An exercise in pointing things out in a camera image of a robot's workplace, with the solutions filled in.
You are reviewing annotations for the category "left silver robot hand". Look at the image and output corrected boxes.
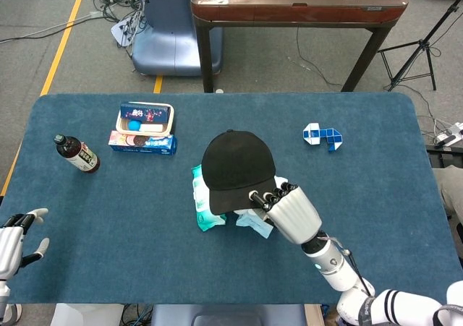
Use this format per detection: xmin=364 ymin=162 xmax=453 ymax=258
xmin=0 ymin=207 xmax=51 ymax=280

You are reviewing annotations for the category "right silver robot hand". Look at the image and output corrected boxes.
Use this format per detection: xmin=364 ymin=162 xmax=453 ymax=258
xmin=247 ymin=181 xmax=323 ymax=246

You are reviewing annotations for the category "black baseball cap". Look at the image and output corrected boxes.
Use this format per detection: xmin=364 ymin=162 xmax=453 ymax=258
xmin=200 ymin=129 xmax=278 ymax=215

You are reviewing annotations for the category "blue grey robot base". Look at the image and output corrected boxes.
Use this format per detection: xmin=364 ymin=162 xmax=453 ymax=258
xmin=131 ymin=0 xmax=224 ymax=77

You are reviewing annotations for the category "light blue wet wipes pack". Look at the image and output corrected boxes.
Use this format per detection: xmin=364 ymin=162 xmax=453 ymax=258
xmin=235 ymin=175 xmax=290 ymax=239

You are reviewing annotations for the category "green wet wipes pack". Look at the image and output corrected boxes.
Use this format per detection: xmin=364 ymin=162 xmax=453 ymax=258
xmin=190 ymin=163 xmax=228 ymax=232

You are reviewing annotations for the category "blue white snake puzzle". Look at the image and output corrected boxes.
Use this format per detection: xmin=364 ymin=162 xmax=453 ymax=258
xmin=302 ymin=122 xmax=344 ymax=152

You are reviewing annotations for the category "white robot body panel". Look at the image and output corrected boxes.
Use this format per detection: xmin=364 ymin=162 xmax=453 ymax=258
xmin=50 ymin=303 xmax=126 ymax=326

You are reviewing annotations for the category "dark tea bottle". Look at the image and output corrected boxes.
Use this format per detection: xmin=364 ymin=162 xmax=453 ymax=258
xmin=54 ymin=134 xmax=101 ymax=174

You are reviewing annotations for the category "blue grey robot torso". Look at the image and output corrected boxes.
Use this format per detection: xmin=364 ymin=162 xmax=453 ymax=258
xmin=150 ymin=304 xmax=307 ymax=326

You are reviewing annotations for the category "blue felt table cover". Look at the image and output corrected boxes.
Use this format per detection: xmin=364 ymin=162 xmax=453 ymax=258
xmin=0 ymin=93 xmax=460 ymax=305

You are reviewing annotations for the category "cream plastic basket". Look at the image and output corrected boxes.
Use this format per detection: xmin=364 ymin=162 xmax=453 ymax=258
xmin=115 ymin=103 xmax=175 ymax=136

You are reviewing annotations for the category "grey cushion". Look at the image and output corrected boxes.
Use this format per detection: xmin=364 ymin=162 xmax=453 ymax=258
xmin=432 ymin=166 xmax=463 ymax=218

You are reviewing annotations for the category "blue cookie box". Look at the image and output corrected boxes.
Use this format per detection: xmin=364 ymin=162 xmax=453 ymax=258
xmin=108 ymin=129 xmax=178 ymax=156

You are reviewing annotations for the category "white power strip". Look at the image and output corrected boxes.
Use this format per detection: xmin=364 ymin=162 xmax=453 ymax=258
xmin=433 ymin=121 xmax=463 ymax=146

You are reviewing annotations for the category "dark blue printed box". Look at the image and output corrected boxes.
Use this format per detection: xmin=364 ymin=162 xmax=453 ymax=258
xmin=119 ymin=103 xmax=171 ymax=121

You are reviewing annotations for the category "brown mahjong table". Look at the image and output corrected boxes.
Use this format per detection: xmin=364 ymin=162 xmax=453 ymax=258
xmin=190 ymin=0 xmax=409 ymax=93

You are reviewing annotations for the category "black tripod stand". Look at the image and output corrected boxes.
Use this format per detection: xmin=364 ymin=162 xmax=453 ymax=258
xmin=378 ymin=0 xmax=463 ymax=92

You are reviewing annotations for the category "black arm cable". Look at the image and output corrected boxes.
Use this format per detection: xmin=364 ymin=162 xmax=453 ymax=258
xmin=341 ymin=249 xmax=376 ymax=298

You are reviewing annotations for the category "thin black floor cable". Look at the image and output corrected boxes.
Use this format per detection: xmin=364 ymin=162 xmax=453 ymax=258
xmin=295 ymin=27 xmax=344 ymax=88

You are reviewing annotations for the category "black metal frame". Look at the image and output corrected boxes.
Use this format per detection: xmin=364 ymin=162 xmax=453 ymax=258
xmin=426 ymin=143 xmax=463 ymax=168

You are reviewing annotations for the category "grey floor cable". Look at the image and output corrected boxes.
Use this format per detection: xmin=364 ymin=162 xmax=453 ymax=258
xmin=0 ymin=11 xmax=109 ymax=44

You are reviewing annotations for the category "tangled floor cable bundle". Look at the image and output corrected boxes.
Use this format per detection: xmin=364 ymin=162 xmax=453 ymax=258
xmin=93 ymin=0 xmax=151 ymax=48

